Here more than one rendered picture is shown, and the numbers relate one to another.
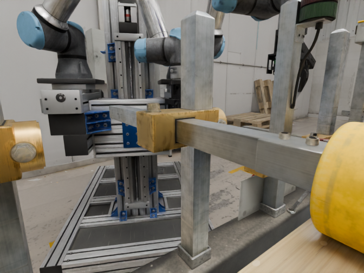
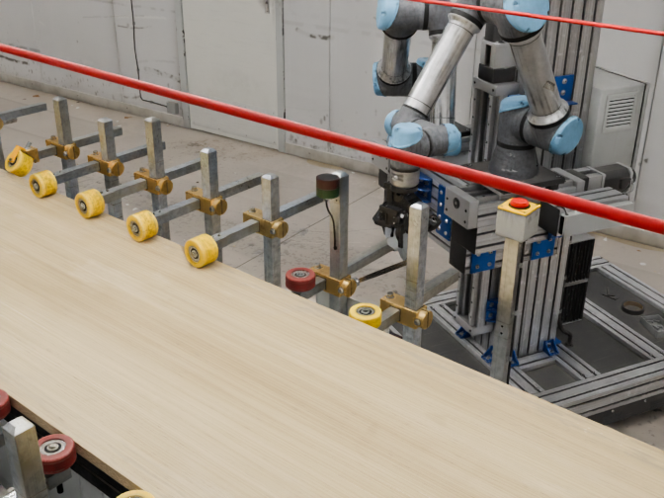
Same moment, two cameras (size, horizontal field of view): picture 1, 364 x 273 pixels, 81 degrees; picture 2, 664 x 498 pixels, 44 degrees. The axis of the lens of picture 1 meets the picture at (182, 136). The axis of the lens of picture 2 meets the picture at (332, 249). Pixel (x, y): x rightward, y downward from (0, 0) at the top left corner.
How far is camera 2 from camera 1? 2.36 m
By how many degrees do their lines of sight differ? 71
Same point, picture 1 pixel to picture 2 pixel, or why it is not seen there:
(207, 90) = (268, 211)
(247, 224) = not seen: hidden behind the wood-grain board
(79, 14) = not seen: outside the picture
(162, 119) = (246, 215)
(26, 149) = (210, 208)
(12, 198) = (211, 219)
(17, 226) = (211, 228)
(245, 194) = (320, 297)
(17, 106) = not seen: hidden behind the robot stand
